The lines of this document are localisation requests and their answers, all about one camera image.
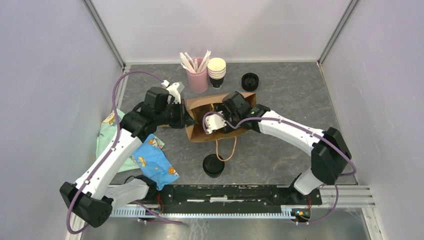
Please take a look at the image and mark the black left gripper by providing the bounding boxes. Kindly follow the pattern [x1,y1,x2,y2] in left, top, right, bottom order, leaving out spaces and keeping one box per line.
[155,99,196,129]

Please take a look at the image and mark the brown paper takeout bag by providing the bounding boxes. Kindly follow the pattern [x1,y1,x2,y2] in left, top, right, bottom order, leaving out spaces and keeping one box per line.
[186,91,257,162]

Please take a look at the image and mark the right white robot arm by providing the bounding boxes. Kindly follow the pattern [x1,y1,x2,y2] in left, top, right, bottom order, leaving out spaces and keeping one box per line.
[202,91,357,204]

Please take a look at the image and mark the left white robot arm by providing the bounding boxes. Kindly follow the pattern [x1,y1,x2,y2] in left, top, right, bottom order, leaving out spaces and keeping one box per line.
[59,82,194,228]

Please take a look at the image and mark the stack of black lids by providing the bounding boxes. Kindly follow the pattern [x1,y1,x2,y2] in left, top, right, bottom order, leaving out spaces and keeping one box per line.
[241,72,260,92]

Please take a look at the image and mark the pink metal utensil cup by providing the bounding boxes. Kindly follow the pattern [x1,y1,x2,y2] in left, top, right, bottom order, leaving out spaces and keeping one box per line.
[186,63,210,93]

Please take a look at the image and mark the stack of paper cups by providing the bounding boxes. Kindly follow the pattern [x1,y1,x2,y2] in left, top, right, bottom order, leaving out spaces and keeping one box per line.
[207,57,227,89]

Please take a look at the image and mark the blue patterned cloth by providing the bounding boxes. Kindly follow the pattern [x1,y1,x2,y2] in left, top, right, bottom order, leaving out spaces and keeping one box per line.
[130,134,179,191]

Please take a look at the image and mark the wooden stirrers in wrappers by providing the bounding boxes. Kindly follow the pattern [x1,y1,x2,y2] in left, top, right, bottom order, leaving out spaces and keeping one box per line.
[179,50,212,74]

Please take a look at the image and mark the green patterned cloth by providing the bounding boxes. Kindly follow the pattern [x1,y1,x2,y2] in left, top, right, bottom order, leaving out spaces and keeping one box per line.
[95,108,166,174]

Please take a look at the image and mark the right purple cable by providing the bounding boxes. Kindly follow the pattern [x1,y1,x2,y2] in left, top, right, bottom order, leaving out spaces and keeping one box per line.
[202,110,358,226]

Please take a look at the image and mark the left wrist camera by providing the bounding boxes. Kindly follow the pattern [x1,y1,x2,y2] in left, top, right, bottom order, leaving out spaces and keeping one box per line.
[161,80,185,104]

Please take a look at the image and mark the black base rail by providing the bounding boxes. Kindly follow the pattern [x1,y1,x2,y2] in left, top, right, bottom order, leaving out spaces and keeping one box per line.
[140,184,323,214]

